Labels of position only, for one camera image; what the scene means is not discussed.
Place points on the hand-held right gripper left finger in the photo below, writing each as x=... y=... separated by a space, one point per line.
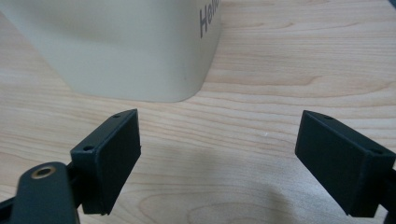
x=107 y=161

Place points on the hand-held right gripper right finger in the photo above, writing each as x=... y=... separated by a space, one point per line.
x=339 y=161

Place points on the beige plastic bin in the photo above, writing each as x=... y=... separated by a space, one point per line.
x=124 y=46

